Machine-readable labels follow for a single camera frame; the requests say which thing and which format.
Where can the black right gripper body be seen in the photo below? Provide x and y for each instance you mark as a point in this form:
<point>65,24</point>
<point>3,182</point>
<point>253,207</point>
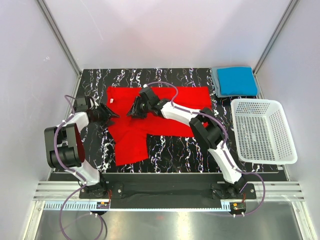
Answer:
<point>144,109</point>

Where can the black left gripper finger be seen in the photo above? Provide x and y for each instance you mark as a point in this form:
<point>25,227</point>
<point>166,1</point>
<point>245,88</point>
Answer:
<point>109,123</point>
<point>110,113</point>

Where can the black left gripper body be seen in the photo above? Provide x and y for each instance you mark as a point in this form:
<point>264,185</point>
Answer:
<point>100,114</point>

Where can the red t-shirt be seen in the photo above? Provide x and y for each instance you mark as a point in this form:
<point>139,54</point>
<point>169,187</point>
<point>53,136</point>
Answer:
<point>130,134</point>

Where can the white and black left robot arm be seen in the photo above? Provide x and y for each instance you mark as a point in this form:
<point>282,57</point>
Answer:
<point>64,147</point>

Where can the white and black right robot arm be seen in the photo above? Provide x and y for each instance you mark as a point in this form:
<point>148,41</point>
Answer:
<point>208,131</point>

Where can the folded grey t-shirt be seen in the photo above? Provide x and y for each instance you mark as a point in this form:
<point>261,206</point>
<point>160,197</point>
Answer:
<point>216,83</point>

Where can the left small connector box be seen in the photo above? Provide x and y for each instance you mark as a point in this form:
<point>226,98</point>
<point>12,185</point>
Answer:
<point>103,205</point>

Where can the small connector box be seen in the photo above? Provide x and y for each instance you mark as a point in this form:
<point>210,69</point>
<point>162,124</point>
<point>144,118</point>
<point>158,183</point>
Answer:
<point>103,205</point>
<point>238,207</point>

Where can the folded blue t-shirt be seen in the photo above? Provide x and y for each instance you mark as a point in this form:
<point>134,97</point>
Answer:
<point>237,80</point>

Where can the white plastic laundry basket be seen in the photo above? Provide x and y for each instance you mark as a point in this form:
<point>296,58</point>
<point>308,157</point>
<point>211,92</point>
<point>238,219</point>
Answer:
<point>262,133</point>

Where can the right small connector box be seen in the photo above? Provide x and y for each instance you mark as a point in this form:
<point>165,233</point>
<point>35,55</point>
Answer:
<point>238,207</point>

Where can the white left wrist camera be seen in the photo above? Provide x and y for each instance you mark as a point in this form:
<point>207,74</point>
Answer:
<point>93,103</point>

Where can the aluminium frame rail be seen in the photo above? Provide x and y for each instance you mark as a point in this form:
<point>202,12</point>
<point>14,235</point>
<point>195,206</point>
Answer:
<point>68,196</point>

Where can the left aluminium corner post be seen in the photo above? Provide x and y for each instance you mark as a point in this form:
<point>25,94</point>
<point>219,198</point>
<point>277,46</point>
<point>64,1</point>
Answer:
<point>58,35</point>

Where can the aluminium corner post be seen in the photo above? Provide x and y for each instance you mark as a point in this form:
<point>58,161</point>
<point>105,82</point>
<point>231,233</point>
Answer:
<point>58,35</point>
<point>276,33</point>

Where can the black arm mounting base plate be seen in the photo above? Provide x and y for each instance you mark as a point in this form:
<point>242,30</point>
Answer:
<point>164,191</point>

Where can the right aluminium corner post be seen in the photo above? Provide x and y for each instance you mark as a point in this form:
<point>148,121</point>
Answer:
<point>276,33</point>

